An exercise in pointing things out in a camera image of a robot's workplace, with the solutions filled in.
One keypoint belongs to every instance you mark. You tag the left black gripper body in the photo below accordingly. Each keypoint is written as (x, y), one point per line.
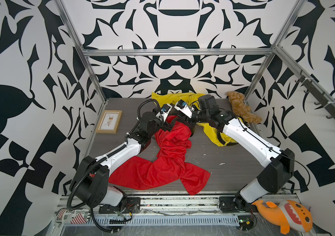
(163, 126)

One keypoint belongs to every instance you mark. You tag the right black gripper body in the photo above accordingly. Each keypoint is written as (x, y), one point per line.
(190, 121)

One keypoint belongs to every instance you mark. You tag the red trousers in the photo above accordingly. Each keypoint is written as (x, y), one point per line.
(170, 165)

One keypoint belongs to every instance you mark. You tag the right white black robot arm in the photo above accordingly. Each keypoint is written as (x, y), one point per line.
(278, 164)

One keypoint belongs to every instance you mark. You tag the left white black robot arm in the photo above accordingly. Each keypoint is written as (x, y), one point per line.
(89, 186)

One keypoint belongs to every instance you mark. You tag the yellow trousers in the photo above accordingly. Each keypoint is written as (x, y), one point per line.
(188, 97)

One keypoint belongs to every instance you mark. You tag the black belt on yellow trousers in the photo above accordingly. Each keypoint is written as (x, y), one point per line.
(225, 140)

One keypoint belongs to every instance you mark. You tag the brown teddy bear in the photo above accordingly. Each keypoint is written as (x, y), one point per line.
(237, 101)

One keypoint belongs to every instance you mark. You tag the wooden framed picture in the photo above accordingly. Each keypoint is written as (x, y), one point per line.
(109, 122)

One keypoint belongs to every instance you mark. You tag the small green circuit board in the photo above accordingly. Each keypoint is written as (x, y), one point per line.
(245, 223)

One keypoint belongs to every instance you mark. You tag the orange shark plush toy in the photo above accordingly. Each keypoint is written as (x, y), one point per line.
(287, 215)

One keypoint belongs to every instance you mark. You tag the red white printed box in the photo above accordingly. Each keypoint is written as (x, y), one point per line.
(78, 216)

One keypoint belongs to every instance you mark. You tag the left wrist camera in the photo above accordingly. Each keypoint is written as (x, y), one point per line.
(162, 113)

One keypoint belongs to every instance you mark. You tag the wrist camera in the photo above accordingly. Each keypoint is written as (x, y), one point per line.
(162, 113)
(183, 109)

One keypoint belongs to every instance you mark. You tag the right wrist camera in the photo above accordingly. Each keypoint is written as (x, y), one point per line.
(183, 109)

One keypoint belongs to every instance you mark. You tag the white cable duct strip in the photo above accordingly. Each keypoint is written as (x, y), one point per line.
(176, 220)

